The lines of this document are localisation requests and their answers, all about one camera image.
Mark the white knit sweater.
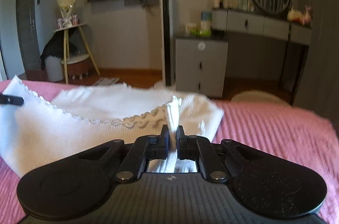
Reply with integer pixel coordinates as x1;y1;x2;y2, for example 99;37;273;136
1;78;224;176

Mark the white trash bin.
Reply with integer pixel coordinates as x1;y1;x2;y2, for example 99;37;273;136
45;55;64;82

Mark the round wooden side table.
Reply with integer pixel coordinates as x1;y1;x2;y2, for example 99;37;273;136
53;23;101;85

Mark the black garment on bin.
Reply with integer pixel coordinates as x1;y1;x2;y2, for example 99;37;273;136
40;31;64;70

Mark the grey bedside cabinet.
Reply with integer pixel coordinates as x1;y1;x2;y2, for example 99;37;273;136
175;38;228;98

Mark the dark door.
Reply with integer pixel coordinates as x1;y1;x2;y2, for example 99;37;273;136
15;0;41;76

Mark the flower bouquet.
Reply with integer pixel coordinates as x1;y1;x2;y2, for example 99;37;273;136
56;0;79;28

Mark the pink ribbed bedspread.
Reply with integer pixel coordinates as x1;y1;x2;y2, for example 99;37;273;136
0;79;339;224

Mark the blue white canister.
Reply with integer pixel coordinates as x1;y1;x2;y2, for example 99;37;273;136
200;11;211;31

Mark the grey vanity desk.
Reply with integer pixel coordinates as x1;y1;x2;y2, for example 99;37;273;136
211;9;311;103

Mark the pink plush toy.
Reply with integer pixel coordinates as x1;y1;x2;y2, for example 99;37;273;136
302;5;313;26

